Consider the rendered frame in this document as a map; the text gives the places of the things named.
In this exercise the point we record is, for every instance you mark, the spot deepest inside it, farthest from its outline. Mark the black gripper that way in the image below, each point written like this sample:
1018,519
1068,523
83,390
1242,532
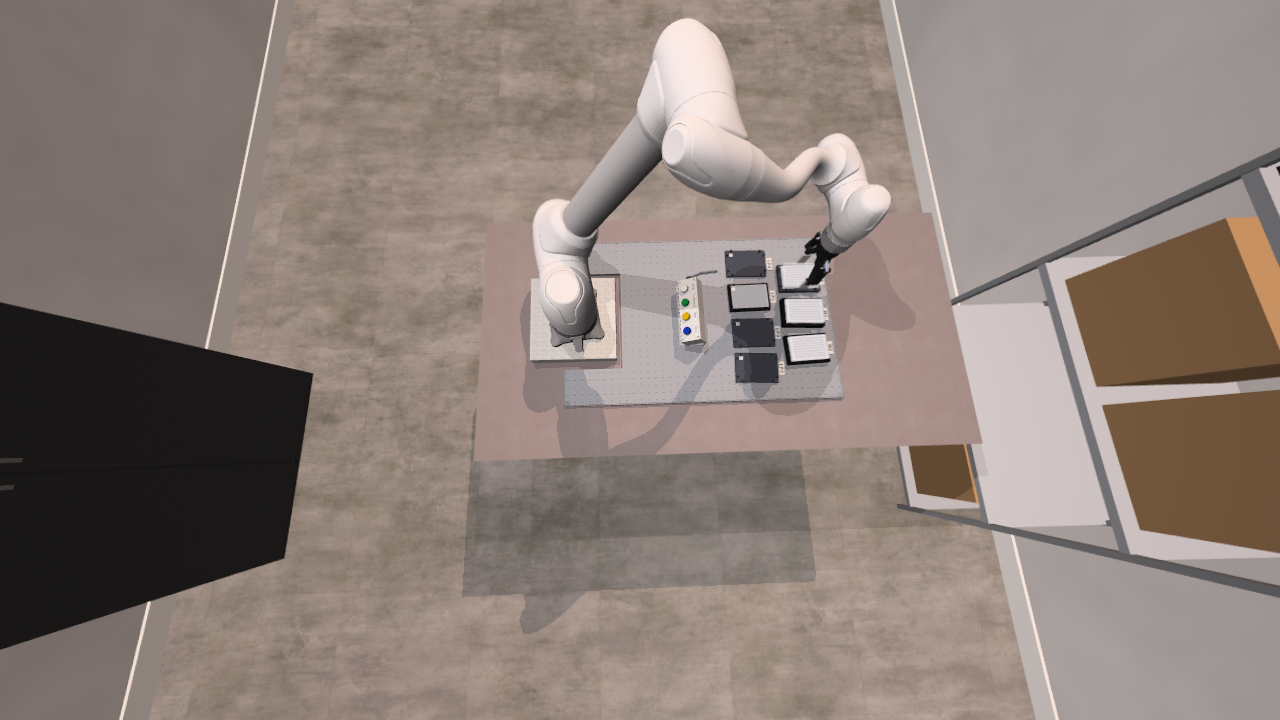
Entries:
824,257

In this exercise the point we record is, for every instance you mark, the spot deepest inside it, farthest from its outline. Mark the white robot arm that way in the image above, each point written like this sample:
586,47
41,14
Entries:
690,92

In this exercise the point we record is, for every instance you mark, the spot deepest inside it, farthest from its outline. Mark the black flat plate with corner posts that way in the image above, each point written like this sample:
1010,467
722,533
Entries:
756,367

